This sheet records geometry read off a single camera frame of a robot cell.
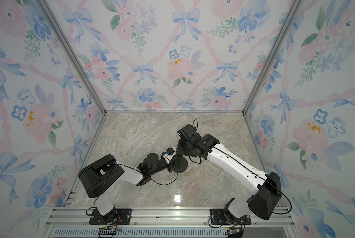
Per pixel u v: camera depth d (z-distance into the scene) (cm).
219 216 73
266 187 40
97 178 48
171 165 77
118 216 73
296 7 69
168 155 73
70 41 82
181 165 90
